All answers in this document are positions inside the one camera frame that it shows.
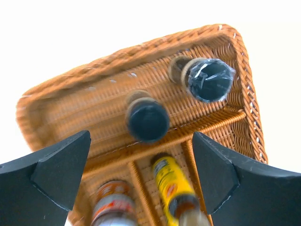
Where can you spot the red-label silver-lid jar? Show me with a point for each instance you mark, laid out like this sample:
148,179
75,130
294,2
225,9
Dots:
114,205

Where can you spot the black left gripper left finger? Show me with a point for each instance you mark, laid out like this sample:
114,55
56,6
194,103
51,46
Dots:
40,189

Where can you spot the woven wicker divided tray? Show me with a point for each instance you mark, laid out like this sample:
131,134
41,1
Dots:
94,96

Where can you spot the yellow-label brown glass bottle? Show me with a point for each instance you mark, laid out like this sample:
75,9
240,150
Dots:
181,204

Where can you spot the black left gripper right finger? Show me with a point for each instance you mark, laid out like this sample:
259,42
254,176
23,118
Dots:
240,191

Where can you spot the small black-cap spice jar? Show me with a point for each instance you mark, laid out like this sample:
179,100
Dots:
206,79
147,120

